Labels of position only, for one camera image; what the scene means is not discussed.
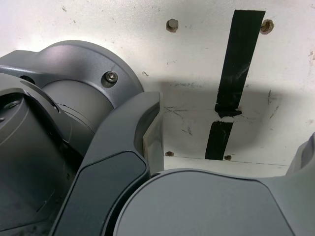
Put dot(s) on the black tape strip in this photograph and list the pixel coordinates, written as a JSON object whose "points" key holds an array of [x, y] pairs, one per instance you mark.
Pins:
{"points": [[237, 68]]}

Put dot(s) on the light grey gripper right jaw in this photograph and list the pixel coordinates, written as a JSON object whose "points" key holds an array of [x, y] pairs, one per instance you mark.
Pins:
{"points": [[209, 204]]}

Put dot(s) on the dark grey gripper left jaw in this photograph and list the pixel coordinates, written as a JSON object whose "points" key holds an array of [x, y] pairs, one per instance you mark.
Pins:
{"points": [[105, 182]]}

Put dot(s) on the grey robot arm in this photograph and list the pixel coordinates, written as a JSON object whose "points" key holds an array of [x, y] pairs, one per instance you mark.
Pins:
{"points": [[49, 123]]}

